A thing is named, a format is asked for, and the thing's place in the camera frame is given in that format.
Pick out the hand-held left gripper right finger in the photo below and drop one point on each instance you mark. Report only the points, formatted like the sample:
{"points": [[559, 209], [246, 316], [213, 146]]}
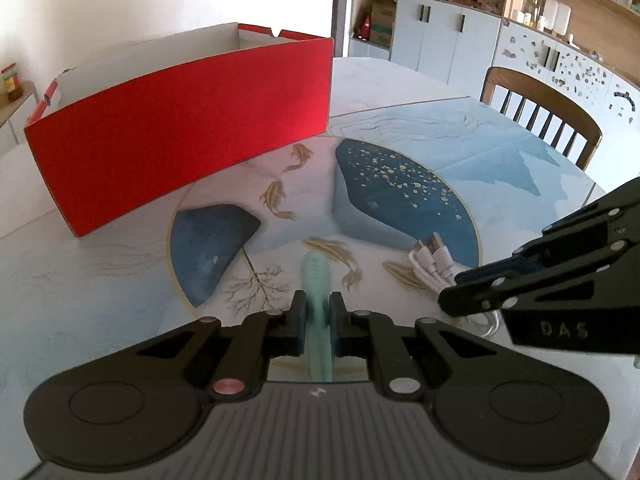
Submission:
{"points": [[336, 322]]}

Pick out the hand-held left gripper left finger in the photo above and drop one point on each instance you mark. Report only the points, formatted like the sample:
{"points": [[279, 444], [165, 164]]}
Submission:
{"points": [[299, 322]]}

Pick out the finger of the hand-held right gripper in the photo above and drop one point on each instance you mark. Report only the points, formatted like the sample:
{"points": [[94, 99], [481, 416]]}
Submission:
{"points": [[490, 290], [590, 225]]}

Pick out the mint green tool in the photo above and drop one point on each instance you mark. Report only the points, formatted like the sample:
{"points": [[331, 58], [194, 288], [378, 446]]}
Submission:
{"points": [[315, 280]]}

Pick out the red cardboard box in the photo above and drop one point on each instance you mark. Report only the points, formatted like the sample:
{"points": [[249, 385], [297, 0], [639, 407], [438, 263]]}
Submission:
{"points": [[180, 130]]}

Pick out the wooden chair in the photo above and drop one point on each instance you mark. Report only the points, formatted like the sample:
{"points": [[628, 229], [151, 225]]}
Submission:
{"points": [[545, 105]]}

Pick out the white cabinet with stickers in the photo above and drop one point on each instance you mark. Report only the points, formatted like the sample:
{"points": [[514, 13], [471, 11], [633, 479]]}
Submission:
{"points": [[575, 80]]}

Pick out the brown cardboard box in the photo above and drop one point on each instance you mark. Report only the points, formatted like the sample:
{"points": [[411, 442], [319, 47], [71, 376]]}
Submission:
{"points": [[382, 25]]}

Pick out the red bottle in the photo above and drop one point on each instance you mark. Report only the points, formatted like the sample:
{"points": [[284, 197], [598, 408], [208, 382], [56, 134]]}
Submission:
{"points": [[363, 27]]}

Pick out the low white cabinet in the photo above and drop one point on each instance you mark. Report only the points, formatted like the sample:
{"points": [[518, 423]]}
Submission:
{"points": [[15, 120]]}

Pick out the sauce jar with red lid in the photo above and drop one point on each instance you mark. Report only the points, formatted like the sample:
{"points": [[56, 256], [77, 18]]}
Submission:
{"points": [[11, 82]]}

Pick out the white and wood wall cabinet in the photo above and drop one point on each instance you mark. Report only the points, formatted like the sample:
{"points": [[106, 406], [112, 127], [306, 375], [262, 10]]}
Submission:
{"points": [[450, 35]]}

